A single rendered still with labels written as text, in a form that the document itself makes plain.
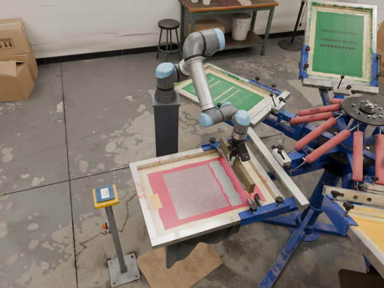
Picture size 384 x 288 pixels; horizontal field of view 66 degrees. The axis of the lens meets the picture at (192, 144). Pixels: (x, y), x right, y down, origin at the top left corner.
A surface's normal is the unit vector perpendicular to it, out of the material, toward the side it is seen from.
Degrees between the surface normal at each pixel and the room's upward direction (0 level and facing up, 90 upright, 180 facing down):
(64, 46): 90
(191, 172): 0
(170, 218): 0
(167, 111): 90
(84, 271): 0
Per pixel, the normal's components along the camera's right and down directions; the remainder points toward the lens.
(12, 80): 0.10, 0.68
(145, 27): 0.34, 0.65
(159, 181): 0.04, -0.74
